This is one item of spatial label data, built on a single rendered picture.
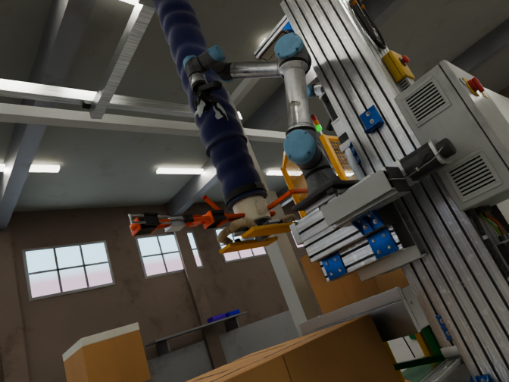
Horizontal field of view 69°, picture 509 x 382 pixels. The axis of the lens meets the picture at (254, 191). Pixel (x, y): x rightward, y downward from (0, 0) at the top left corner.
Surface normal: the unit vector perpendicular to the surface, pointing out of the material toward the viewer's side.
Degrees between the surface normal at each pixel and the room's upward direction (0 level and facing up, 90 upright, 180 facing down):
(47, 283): 90
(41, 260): 90
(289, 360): 90
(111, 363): 90
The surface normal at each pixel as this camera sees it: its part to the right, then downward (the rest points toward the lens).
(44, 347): 0.59, -0.48
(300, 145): -0.38, -0.07
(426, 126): -0.73, 0.02
